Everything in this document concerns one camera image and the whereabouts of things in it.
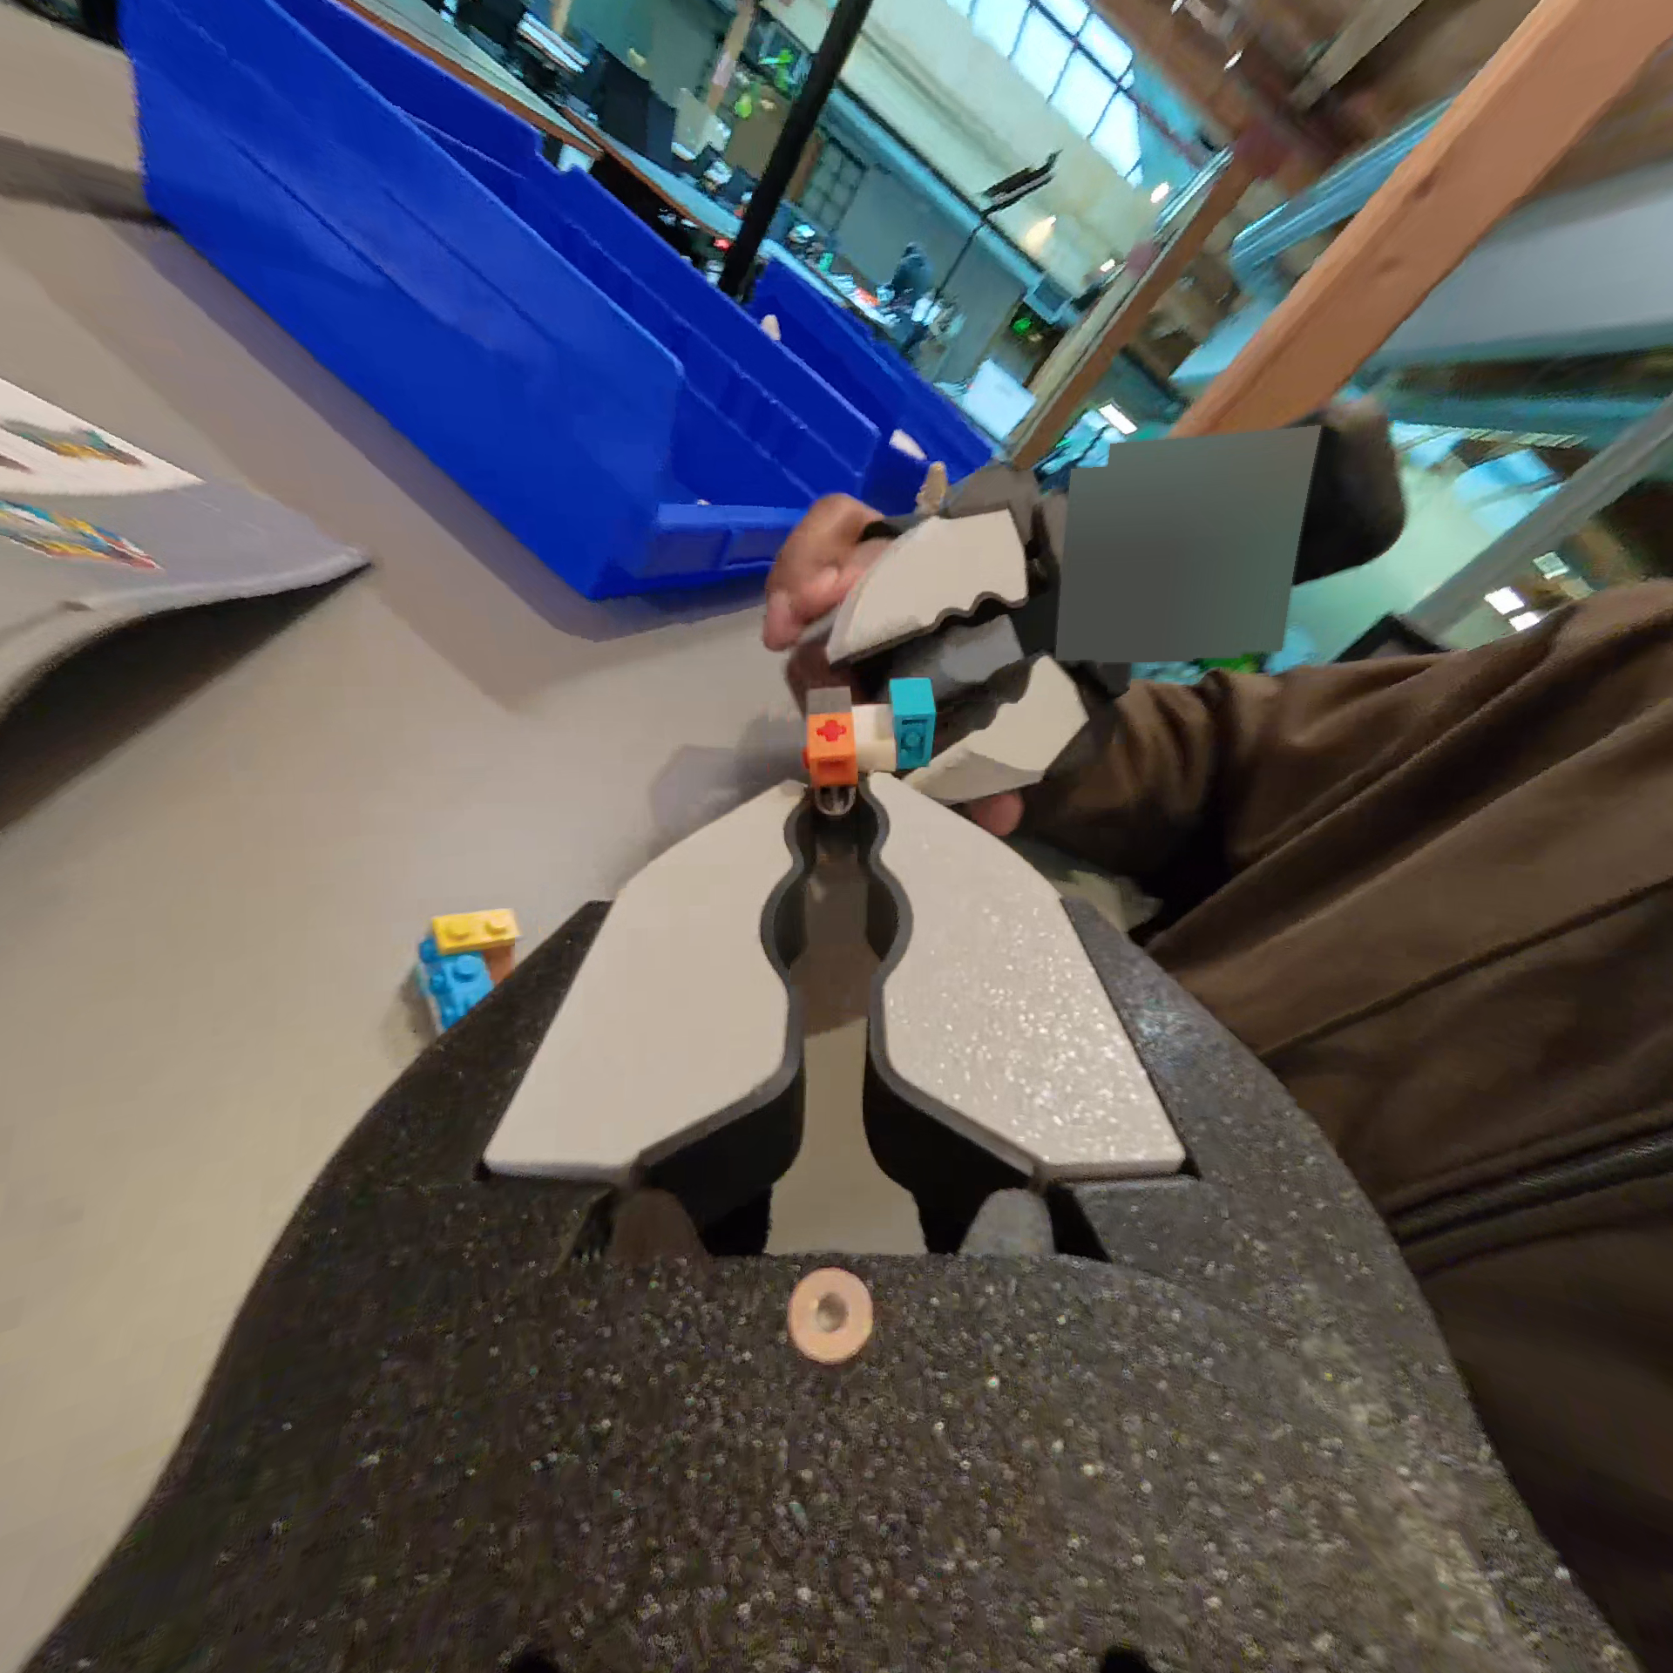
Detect yellow blue brown brick assembly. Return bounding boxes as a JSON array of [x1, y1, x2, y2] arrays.
[[415, 906, 525, 1035]]

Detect person's brown hoodie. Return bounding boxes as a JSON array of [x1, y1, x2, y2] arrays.
[[1150, 836, 1673, 1673]]

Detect teal grey orange brick assembly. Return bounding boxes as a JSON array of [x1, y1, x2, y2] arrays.
[[802, 675, 941, 820]]

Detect blue plastic bin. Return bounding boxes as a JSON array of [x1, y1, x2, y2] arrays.
[[118, 0, 881, 603]]

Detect grey instruction booklet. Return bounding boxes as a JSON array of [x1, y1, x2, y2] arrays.
[[0, 378, 371, 719]]

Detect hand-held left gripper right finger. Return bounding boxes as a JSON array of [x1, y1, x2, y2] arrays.
[[863, 772, 1190, 1181]]

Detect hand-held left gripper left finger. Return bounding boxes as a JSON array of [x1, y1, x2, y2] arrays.
[[485, 780, 804, 1179]]

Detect black pole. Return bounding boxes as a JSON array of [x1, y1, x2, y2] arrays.
[[716, 0, 873, 304]]

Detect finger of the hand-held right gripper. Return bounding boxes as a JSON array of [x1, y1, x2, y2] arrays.
[[913, 651, 1096, 806], [827, 505, 1039, 663]]

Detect person's right forearm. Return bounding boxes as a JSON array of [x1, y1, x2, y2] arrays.
[[1021, 581, 1673, 1047]]

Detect light wooden beam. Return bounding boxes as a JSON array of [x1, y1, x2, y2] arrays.
[[1011, 131, 1264, 468], [1172, 0, 1656, 440]]

